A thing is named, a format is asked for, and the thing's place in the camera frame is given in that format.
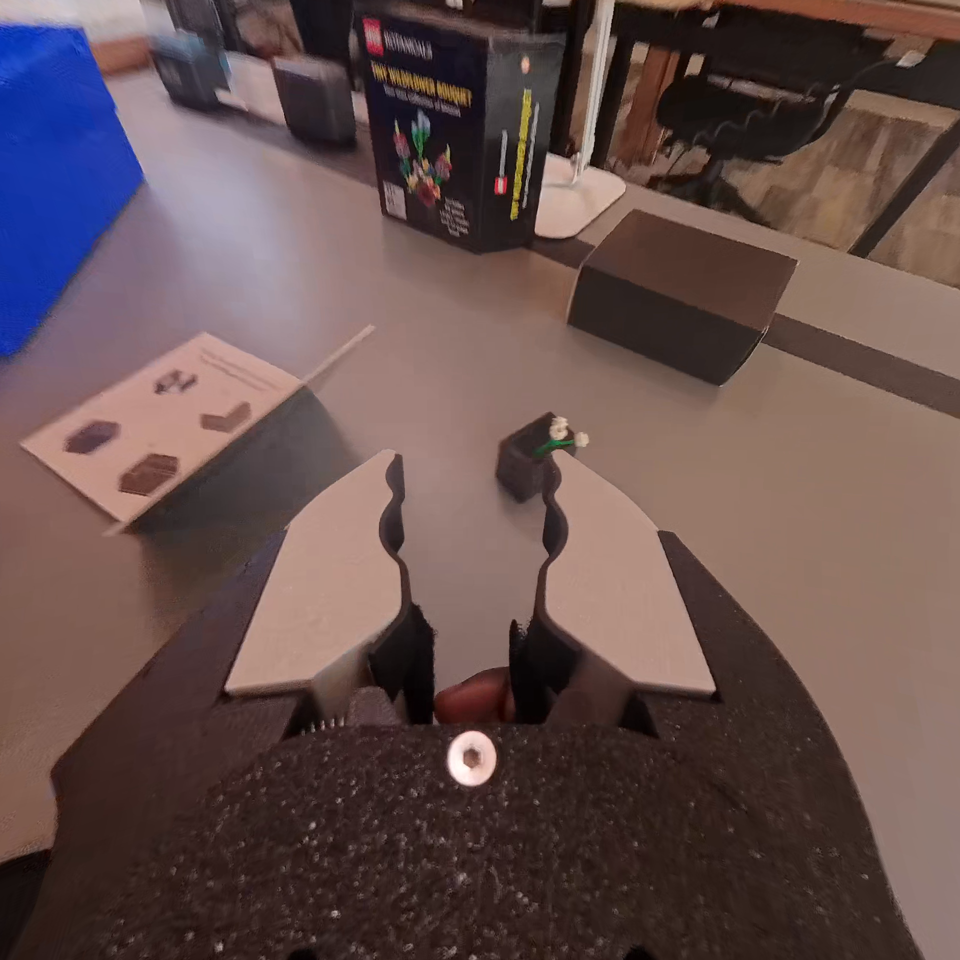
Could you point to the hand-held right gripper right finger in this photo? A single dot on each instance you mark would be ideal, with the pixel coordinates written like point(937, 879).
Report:
point(630, 600)

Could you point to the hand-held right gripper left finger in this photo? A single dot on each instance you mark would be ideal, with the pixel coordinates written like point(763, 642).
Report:
point(323, 600)

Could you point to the green toy stem brick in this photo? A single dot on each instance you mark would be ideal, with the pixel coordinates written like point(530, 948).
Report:
point(558, 447)

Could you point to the black square frame brick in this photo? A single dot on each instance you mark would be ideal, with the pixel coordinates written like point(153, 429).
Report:
point(522, 462)

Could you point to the white instruction booklet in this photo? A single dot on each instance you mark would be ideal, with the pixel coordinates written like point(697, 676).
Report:
point(150, 420)

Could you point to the matte black box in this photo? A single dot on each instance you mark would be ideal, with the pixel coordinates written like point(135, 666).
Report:
point(683, 293)

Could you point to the black glossy cardboard box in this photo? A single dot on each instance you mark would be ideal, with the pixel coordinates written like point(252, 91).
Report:
point(450, 135)

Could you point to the blue plastic bin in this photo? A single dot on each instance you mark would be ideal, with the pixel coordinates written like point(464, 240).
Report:
point(53, 180)

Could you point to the grey desk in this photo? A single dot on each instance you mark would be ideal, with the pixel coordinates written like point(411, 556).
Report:
point(825, 495)

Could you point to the black board on white stand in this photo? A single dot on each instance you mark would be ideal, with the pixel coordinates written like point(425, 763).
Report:
point(578, 188)

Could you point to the black office chair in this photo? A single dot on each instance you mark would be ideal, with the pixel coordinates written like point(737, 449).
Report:
point(765, 128)

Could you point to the dark charger block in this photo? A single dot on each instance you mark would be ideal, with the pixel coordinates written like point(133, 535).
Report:
point(188, 71)

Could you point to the wooden table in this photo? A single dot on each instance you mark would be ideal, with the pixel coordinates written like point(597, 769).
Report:
point(840, 23)

